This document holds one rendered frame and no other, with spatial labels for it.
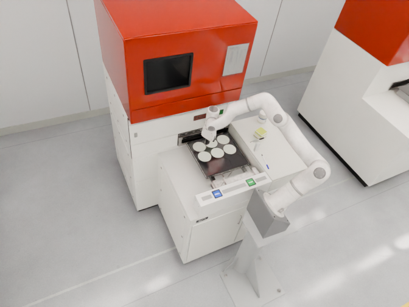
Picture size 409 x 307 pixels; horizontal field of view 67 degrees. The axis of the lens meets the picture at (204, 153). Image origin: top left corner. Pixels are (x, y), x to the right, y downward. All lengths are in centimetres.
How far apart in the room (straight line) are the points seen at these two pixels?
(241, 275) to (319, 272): 72
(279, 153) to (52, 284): 205
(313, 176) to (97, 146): 245
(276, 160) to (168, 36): 117
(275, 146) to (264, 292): 123
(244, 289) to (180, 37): 202
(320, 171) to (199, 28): 104
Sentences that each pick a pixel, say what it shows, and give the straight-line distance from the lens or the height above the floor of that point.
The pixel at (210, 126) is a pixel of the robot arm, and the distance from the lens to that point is 199.
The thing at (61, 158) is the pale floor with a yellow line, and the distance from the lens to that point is 358.
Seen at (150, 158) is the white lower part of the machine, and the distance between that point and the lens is 242.
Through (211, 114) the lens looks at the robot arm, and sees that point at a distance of 202.
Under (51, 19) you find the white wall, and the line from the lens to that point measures 329.
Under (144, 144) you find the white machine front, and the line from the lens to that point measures 227.
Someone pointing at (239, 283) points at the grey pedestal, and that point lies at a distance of 282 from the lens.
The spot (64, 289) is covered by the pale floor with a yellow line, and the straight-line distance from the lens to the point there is 286.
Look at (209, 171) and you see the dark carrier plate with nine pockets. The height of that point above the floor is 90.
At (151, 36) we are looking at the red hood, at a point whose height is 181.
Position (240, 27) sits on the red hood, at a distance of 194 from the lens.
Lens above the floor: 263
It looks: 48 degrees down
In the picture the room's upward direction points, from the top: 10 degrees clockwise
